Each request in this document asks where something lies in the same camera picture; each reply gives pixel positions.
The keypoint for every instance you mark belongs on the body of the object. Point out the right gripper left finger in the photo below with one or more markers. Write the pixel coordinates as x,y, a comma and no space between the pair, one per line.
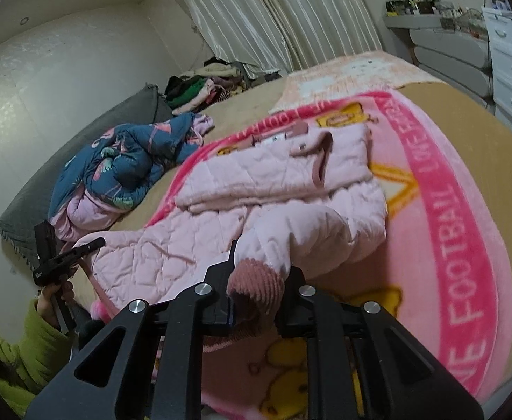
147,362

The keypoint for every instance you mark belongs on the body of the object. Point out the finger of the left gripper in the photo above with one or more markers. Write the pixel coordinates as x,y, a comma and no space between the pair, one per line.
82,251

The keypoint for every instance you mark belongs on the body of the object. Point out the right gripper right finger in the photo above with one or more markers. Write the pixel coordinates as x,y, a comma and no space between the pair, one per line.
362,363

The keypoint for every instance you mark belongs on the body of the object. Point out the pink quilted jacket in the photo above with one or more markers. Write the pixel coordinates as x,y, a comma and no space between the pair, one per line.
309,202

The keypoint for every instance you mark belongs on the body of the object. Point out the green sleeve forearm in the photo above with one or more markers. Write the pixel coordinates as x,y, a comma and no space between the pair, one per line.
27,366

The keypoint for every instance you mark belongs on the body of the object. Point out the pile of folded clothes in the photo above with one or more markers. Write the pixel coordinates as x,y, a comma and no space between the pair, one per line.
214,82

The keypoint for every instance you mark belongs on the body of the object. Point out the person's left hand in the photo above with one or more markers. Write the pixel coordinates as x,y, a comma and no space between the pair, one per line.
50,299

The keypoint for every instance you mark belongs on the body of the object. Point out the navy floral comforter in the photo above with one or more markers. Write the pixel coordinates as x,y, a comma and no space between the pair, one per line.
111,176

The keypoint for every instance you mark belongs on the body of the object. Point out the peach kitty blanket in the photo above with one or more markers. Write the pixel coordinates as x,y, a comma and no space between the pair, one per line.
347,76

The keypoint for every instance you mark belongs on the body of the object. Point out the striped beige curtain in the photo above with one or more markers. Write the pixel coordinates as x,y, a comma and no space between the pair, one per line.
284,35

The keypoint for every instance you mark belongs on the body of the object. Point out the grey curved desk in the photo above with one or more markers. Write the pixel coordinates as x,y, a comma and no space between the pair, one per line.
457,58

